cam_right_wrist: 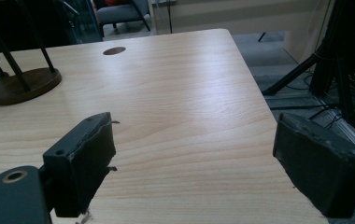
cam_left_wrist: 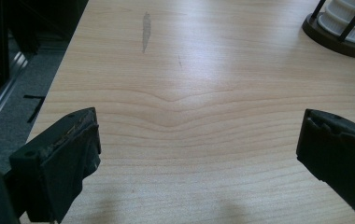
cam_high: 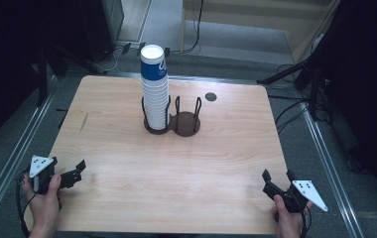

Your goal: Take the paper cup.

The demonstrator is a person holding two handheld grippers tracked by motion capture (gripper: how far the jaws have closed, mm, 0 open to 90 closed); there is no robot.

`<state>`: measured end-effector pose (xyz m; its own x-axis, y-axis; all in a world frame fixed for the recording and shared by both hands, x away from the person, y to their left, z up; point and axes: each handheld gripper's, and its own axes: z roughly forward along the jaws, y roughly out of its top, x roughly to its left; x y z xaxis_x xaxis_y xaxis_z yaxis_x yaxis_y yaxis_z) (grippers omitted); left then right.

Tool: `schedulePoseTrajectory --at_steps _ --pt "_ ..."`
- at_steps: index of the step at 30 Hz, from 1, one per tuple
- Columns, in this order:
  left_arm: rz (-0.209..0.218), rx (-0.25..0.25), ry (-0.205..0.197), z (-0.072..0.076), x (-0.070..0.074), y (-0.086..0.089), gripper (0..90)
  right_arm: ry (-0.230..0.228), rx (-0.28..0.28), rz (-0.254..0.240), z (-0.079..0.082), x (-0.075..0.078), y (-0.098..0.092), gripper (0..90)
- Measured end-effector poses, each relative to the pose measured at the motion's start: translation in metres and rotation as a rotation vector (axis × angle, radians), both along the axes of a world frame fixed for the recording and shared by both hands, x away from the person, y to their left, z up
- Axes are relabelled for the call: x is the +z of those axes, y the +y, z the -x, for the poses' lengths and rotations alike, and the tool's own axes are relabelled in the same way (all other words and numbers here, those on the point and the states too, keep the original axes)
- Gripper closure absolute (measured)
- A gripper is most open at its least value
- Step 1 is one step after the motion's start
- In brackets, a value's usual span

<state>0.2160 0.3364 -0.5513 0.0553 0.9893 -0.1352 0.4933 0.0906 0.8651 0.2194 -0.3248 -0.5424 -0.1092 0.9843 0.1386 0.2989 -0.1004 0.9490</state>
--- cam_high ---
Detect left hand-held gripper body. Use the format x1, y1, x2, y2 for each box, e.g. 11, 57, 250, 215
29, 155, 62, 195

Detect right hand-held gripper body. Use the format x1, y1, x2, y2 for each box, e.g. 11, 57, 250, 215
277, 179, 329, 214

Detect stack of paper cups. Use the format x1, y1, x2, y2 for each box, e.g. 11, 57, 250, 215
140, 78, 171, 131

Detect dark brown cup holder rack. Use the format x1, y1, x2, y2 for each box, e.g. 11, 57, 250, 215
141, 94, 202, 138

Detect person's right hand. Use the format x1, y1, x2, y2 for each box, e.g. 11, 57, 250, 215
271, 193, 314, 238

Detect person's left hand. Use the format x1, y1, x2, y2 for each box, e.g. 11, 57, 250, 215
22, 173, 65, 231

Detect black metal stand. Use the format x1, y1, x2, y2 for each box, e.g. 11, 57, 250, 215
37, 42, 109, 107
256, 54, 324, 122

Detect black curtain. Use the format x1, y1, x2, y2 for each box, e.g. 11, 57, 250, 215
321, 0, 377, 211
0, 0, 88, 152

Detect dark cabinet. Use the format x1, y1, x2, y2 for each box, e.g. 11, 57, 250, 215
78, 0, 125, 62

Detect beige wooden platform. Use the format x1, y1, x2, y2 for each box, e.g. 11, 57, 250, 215
181, 0, 340, 63

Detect metal floor rail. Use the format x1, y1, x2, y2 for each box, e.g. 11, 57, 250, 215
0, 74, 60, 226
300, 101, 365, 238

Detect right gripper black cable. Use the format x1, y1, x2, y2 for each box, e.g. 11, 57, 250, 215
300, 204, 314, 238

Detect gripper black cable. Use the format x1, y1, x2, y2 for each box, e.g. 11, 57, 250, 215
15, 168, 38, 238
300, 204, 314, 238

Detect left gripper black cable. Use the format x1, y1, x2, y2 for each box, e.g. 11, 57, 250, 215
15, 168, 38, 238

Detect black floor cables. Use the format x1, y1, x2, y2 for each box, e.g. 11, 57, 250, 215
269, 94, 311, 134

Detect white floor cable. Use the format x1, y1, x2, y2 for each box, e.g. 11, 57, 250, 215
99, 47, 125, 72

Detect hanging black cable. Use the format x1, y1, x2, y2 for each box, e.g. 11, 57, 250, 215
180, 0, 205, 55

